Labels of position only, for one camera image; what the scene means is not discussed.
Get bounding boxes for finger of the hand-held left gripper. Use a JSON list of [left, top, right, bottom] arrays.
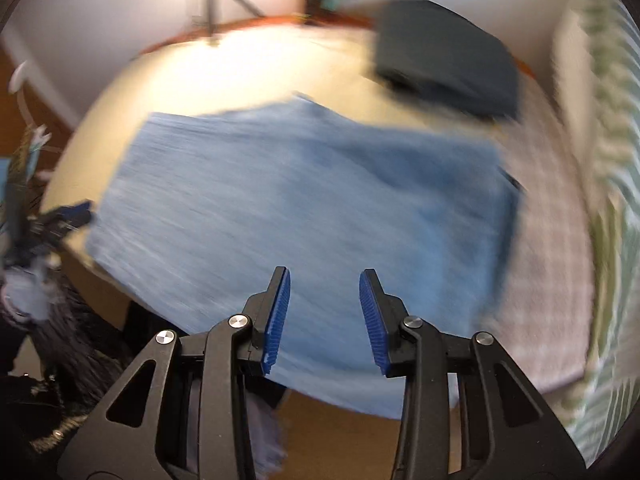
[[37, 201, 95, 234]]

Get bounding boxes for light blue denim pants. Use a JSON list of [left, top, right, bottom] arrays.
[[84, 92, 523, 421]]

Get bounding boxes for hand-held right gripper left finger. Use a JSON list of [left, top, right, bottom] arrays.
[[57, 266, 292, 480]]

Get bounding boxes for grey tripod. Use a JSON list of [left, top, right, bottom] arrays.
[[191, 0, 267, 47]]

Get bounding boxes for white clip lamp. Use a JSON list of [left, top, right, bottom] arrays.
[[9, 60, 53, 151]]

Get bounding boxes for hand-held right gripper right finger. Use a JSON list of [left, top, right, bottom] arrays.
[[359, 269, 586, 480]]

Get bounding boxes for dark folded cloth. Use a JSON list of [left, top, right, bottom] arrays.
[[372, 0, 522, 122]]

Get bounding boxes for striped bed sheet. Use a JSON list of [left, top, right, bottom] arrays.
[[555, 0, 640, 466]]

